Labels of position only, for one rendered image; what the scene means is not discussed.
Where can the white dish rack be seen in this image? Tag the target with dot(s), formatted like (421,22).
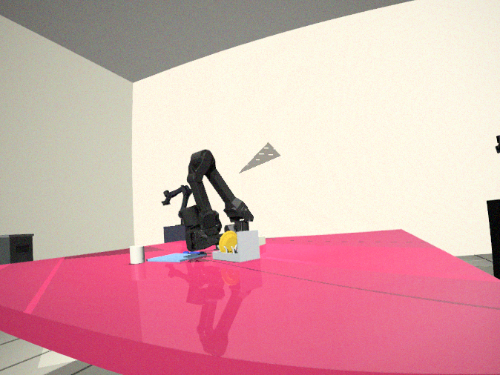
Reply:
(248,248)

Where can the yellow plate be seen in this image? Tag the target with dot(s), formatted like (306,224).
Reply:
(228,239)

